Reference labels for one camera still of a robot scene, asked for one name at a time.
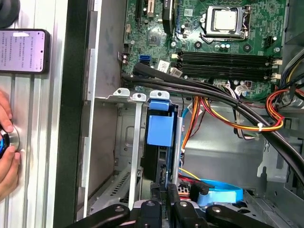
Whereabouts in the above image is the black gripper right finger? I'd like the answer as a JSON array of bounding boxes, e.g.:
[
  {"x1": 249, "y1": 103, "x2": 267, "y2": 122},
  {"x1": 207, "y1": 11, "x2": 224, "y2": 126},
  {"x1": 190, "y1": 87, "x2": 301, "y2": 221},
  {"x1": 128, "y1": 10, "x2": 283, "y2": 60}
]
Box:
[{"x1": 166, "y1": 184, "x2": 282, "y2": 228}]

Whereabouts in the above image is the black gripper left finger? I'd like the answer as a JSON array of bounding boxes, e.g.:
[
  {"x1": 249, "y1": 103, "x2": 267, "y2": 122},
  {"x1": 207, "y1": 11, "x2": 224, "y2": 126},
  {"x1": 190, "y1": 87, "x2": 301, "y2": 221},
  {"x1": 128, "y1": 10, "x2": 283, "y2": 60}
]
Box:
[{"x1": 64, "y1": 200, "x2": 163, "y2": 228}]

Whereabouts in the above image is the hard disk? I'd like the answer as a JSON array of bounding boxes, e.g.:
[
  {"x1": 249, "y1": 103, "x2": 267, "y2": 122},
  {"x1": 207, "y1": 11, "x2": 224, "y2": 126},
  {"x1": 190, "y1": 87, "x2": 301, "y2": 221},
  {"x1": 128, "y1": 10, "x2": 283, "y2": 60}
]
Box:
[{"x1": 141, "y1": 98, "x2": 185, "y2": 202}]

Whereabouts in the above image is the round black blue-ringed tool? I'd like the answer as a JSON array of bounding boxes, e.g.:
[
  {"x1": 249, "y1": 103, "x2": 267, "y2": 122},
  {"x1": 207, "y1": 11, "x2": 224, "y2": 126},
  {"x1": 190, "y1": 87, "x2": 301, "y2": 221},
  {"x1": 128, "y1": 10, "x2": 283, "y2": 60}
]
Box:
[{"x1": 0, "y1": 125, "x2": 21, "y2": 160}]

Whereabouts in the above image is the metal disk bay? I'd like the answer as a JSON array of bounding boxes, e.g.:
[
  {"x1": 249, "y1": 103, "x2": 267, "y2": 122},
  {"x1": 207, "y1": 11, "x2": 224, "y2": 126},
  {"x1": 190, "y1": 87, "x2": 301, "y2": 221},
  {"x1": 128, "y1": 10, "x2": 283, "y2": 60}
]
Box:
[{"x1": 95, "y1": 89, "x2": 184, "y2": 214}]

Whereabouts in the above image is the person's bare hand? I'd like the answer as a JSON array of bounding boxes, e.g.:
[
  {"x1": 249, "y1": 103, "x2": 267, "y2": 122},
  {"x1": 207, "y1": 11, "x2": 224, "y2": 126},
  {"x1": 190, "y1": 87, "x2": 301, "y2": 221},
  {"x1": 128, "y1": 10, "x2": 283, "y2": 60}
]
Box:
[{"x1": 0, "y1": 89, "x2": 22, "y2": 202}]

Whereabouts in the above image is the black PC case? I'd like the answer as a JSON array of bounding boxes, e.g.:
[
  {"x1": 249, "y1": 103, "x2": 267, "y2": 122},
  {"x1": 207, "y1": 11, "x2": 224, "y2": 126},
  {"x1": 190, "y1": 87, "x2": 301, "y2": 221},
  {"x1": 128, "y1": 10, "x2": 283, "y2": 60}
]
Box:
[{"x1": 53, "y1": 0, "x2": 304, "y2": 228}]

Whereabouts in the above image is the black RAM slot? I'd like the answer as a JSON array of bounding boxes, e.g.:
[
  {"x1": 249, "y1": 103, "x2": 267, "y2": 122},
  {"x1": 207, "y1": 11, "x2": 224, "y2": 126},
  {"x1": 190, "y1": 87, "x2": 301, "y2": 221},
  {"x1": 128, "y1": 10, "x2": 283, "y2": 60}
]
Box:
[
  {"x1": 175, "y1": 69, "x2": 283, "y2": 77},
  {"x1": 175, "y1": 56, "x2": 283, "y2": 63},
  {"x1": 171, "y1": 63, "x2": 277, "y2": 70},
  {"x1": 171, "y1": 50, "x2": 277, "y2": 57}
]

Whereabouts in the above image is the black CPU socket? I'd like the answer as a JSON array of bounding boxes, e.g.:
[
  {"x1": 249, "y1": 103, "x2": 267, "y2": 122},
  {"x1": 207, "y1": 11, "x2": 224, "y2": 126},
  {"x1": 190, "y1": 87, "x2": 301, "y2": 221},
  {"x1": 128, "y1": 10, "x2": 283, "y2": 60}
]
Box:
[{"x1": 199, "y1": 4, "x2": 253, "y2": 45}]

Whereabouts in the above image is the black smartphone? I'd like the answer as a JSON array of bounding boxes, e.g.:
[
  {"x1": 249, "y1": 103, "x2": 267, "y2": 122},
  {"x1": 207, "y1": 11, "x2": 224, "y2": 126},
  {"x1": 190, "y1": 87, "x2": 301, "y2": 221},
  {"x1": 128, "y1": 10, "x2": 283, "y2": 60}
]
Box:
[{"x1": 0, "y1": 28, "x2": 51, "y2": 74}]

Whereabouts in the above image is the silver CPU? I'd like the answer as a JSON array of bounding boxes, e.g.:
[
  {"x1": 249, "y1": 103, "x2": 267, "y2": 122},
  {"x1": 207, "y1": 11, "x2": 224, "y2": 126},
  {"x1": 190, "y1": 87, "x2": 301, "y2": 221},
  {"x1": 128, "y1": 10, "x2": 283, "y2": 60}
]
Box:
[{"x1": 212, "y1": 8, "x2": 238, "y2": 33}]

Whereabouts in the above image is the metal socket cover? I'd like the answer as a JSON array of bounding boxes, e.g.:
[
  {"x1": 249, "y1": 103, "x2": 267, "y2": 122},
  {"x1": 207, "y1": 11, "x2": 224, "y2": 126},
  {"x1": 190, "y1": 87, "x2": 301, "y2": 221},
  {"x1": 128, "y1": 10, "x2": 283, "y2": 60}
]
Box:
[{"x1": 206, "y1": 5, "x2": 245, "y2": 37}]

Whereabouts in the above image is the black graphics card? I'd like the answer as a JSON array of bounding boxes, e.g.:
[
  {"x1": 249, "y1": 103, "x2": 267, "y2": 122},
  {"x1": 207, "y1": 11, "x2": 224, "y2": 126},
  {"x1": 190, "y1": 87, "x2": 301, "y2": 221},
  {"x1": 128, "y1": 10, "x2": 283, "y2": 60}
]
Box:
[{"x1": 162, "y1": 0, "x2": 178, "y2": 34}]

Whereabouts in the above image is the black expansion slot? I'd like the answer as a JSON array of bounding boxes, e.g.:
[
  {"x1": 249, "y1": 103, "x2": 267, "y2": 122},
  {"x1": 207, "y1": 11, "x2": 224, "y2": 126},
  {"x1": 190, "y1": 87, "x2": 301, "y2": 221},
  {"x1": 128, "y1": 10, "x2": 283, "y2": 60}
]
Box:
[{"x1": 135, "y1": 0, "x2": 141, "y2": 27}]

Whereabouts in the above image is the white expansion slot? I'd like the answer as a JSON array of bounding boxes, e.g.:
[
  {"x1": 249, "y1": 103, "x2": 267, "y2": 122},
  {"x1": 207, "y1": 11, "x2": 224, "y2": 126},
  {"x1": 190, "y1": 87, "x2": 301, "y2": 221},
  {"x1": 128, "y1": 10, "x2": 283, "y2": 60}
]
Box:
[{"x1": 146, "y1": 0, "x2": 154, "y2": 19}]

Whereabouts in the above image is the green motherboard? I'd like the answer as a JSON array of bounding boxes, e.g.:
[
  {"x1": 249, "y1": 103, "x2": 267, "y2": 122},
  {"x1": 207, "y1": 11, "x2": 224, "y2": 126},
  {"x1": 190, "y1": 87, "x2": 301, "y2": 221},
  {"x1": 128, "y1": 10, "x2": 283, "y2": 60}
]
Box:
[{"x1": 120, "y1": 0, "x2": 290, "y2": 102}]

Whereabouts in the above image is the grey power supply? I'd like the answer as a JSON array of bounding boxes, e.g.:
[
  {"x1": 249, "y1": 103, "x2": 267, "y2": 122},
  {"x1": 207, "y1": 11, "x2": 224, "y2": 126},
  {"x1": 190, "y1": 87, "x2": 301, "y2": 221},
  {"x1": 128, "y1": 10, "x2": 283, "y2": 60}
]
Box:
[{"x1": 282, "y1": 0, "x2": 304, "y2": 57}]

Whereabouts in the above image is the black round object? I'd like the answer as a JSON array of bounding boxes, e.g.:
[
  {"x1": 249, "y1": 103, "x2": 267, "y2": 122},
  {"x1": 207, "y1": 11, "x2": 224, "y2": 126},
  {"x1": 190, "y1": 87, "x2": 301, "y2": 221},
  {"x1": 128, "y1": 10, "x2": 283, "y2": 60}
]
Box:
[{"x1": 0, "y1": 0, "x2": 21, "y2": 29}]

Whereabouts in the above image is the red black power wire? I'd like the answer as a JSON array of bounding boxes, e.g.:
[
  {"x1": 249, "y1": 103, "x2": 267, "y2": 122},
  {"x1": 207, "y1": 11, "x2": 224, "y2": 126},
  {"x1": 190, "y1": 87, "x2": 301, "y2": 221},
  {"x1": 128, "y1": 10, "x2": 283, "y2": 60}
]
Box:
[{"x1": 178, "y1": 167, "x2": 202, "y2": 198}]

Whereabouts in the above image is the blue data wire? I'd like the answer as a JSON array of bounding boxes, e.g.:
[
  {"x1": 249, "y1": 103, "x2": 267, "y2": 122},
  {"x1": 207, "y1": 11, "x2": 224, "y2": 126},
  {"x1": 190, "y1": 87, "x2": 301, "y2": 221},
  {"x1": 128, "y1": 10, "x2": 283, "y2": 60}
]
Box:
[{"x1": 182, "y1": 105, "x2": 245, "y2": 205}]

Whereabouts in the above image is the orange yellow wire bundle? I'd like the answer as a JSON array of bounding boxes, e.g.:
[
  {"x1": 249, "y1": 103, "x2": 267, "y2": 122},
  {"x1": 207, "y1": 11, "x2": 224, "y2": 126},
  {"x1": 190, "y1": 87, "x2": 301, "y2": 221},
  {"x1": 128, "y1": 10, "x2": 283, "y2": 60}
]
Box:
[{"x1": 181, "y1": 89, "x2": 304, "y2": 148}]

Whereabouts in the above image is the black cable bundle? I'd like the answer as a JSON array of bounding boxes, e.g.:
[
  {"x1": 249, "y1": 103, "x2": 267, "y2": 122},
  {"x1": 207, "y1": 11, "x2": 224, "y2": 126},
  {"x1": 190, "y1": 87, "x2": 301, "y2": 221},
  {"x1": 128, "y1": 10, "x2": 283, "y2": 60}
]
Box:
[{"x1": 121, "y1": 64, "x2": 304, "y2": 190}]

